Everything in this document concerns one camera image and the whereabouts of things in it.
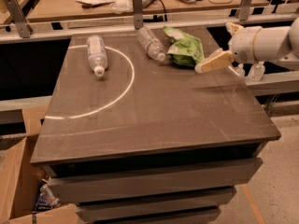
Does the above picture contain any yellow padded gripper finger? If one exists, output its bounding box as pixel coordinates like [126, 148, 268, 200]
[225, 22, 243, 35]
[195, 49, 234, 73]

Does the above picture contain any green rice chip bag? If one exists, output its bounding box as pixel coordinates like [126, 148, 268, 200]
[163, 26, 205, 67]

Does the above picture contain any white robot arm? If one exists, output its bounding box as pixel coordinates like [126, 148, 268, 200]
[195, 18, 299, 73]

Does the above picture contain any sanitizer pump bottle left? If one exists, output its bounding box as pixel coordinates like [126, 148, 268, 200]
[235, 63, 245, 77]

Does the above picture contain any sanitizer pump bottle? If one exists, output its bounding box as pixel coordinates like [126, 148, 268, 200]
[248, 62, 265, 81]
[235, 63, 245, 77]

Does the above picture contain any sanitizer pump bottle right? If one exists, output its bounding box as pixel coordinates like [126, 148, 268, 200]
[248, 62, 265, 81]

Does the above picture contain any clear water bottle right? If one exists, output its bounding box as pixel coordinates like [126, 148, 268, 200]
[136, 27, 166, 62]

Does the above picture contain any clear water bottle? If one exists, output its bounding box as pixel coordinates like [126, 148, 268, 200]
[136, 27, 166, 62]
[87, 35, 107, 77]

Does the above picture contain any clear water bottle left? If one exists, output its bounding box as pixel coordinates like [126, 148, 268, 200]
[87, 35, 107, 77]

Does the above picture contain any plastic bottle in box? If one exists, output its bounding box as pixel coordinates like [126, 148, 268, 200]
[34, 179, 61, 212]

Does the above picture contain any grey drawer cabinet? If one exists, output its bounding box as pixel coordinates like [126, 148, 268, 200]
[30, 26, 282, 224]

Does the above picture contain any bottom grey drawer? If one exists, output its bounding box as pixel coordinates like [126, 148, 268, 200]
[93, 206, 221, 224]

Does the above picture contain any grey drawer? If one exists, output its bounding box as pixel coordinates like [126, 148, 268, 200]
[49, 158, 263, 203]
[93, 206, 221, 224]
[76, 187, 236, 223]

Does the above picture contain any wooden background desk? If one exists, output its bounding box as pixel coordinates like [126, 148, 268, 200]
[28, 0, 267, 22]

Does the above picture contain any top grey drawer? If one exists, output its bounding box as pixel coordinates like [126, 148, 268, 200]
[49, 158, 263, 203]

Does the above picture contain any middle grey drawer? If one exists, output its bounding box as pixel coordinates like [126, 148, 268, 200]
[76, 187, 236, 223]

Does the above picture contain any grey metal railing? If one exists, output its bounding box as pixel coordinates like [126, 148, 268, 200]
[0, 0, 299, 38]

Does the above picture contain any cardboard box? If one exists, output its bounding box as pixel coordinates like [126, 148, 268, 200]
[0, 105, 84, 224]

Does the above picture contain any black cable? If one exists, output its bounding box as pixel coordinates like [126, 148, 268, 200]
[151, 0, 168, 22]

